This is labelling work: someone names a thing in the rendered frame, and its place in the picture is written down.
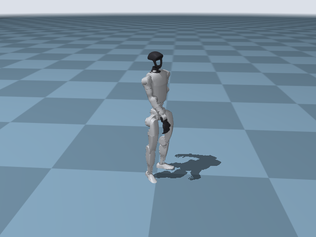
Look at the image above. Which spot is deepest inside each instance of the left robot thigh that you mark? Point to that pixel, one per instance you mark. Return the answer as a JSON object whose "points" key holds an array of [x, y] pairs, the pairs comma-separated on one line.
{"points": [[163, 140]]}

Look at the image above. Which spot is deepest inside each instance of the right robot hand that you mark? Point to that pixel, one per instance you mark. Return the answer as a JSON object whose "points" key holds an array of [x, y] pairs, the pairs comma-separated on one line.
{"points": [[165, 125]]}

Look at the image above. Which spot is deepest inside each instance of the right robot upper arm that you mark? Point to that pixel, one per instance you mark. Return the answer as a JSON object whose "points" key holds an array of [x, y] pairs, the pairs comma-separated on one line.
{"points": [[146, 82]]}

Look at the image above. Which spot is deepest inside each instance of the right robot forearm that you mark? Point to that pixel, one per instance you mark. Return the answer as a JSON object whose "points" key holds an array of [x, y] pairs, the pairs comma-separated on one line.
{"points": [[158, 108]]}

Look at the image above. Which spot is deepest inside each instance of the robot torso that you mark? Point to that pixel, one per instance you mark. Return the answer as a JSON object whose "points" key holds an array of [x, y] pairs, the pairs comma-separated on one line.
{"points": [[159, 86]]}

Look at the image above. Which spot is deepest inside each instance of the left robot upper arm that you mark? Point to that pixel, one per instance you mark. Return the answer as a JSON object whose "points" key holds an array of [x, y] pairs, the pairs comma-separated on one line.
{"points": [[168, 74]]}

